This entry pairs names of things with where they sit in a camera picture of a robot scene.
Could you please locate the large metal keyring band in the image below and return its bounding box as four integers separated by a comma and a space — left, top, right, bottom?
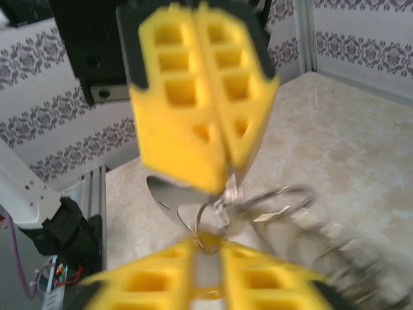
146, 174, 413, 310

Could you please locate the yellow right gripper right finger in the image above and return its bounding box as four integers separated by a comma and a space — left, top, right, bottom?
221, 240, 354, 310

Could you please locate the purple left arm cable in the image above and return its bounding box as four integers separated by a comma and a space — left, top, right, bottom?
5, 212, 38, 300

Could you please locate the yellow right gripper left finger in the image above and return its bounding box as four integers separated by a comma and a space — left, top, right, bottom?
64, 240, 199, 310

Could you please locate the wide aluminium base rail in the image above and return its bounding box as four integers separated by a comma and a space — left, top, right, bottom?
82, 164, 109, 272

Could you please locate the aluminium frame post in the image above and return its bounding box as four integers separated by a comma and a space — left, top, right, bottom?
292, 0, 320, 75

